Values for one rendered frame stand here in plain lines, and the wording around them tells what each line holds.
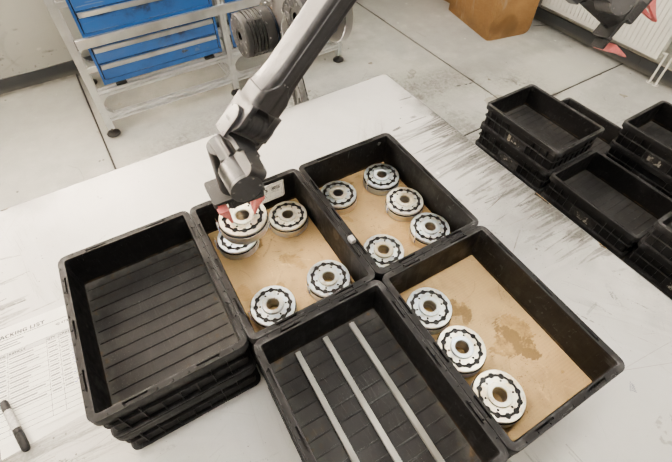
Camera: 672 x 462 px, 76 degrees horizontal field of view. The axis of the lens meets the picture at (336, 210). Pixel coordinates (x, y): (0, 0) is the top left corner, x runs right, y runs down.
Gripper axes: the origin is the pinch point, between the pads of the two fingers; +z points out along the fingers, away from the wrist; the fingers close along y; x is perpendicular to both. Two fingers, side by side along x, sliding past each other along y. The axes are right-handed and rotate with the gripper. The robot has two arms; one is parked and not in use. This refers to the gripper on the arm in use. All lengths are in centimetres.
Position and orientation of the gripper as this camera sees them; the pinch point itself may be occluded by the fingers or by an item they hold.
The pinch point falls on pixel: (242, 213)
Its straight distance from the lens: 91.7
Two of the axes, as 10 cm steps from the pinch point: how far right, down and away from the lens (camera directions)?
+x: -4.8, -6.8, 5.5
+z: 0.0, 6.3, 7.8
